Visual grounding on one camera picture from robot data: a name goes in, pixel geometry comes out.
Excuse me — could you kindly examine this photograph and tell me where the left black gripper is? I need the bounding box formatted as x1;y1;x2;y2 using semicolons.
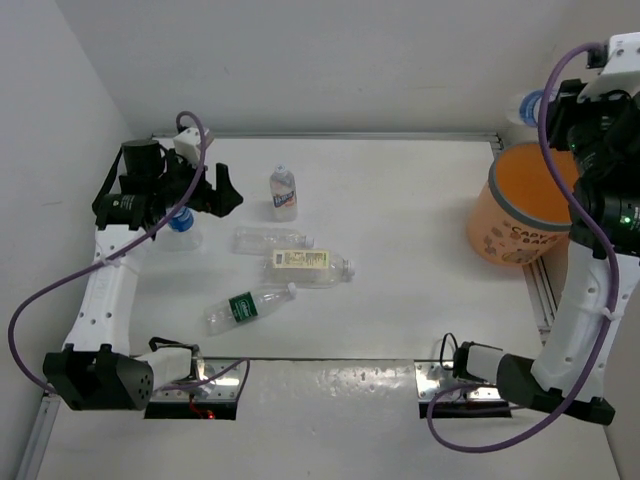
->
152;148;242;217

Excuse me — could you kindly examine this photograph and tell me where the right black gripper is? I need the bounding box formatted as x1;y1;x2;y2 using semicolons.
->
544;72;633;174

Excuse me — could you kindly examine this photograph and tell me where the blue label bottle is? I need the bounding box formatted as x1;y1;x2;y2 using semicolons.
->
157;207;202;252
505;89;544;128

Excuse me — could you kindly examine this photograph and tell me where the square clear bottle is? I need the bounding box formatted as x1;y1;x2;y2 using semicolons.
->
269;164;298;222

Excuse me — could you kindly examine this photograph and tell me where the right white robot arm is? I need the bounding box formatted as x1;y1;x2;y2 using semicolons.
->
452;79;639;425

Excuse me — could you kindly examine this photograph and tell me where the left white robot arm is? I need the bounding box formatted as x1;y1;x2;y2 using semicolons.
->
43;137;243;411

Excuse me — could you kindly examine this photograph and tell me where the orange bin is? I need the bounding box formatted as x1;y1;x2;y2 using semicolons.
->
466;143;571;266

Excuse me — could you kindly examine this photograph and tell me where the clear unlabelled lying bottle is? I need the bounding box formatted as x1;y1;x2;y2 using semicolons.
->
231;227;315;255

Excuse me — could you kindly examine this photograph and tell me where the yellow label lying bottle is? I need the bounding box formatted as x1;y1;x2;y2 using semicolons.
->
262;249;355;289

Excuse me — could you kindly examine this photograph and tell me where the green label lying bottle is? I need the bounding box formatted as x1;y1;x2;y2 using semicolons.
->
202;283;297;336

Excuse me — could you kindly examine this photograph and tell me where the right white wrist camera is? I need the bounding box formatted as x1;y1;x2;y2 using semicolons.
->
578;32;640;103

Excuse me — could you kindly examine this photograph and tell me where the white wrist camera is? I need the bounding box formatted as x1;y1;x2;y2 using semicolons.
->
173;127;213;165
578;32;640;103

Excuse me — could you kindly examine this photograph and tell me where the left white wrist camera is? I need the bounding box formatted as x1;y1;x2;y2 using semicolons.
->
173;127;213;165

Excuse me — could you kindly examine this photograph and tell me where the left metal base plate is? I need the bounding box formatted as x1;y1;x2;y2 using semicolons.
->
151;357;251;404

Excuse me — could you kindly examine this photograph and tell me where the metal base plate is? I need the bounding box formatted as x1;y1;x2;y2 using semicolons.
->
151;357;251;404
414;361;502;404

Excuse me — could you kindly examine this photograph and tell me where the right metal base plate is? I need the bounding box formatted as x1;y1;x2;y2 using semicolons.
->
414;361;502;404

